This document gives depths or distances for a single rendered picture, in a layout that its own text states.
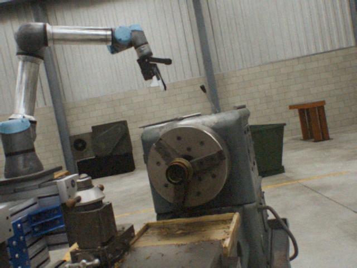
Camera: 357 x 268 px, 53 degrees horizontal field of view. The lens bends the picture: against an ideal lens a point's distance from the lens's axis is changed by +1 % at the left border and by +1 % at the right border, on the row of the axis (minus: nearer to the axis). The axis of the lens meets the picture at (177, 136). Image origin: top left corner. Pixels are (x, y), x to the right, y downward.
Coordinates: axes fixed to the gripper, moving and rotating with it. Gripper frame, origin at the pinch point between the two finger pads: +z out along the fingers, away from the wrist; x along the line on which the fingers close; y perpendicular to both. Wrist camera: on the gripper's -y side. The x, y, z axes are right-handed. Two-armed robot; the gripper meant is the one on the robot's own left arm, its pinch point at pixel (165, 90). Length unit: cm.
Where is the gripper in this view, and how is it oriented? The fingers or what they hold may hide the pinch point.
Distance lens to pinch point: 179.0
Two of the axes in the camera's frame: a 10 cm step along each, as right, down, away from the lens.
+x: -0.6, 1.5, -9.9
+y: -9.1, 3.9, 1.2
